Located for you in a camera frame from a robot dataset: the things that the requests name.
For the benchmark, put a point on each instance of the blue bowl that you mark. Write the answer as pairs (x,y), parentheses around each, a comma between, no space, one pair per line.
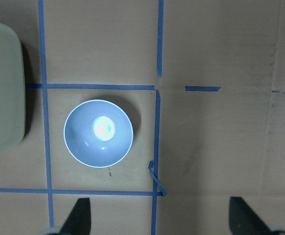
(98,133)

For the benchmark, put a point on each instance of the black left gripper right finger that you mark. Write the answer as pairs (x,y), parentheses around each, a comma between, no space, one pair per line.
(244,221)

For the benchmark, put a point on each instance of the white toaster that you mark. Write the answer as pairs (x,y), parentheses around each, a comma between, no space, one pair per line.
(12,89)

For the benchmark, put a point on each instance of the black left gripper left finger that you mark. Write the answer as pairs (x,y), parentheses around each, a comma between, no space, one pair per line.
(79,220)

